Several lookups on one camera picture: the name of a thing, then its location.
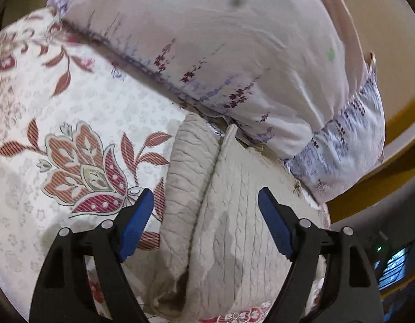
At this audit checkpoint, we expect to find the white floral bed sheet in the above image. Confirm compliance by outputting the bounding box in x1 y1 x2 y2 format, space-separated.
0 8 189 322

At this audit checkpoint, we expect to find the lavender floral pillow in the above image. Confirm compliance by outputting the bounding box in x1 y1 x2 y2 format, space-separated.
49 0 386 203

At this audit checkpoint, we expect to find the beige cable-knit sweater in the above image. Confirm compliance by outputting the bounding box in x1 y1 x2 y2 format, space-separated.
147 111 329 323

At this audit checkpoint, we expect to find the barred window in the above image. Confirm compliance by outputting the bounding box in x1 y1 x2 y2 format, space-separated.
373 242 413 291

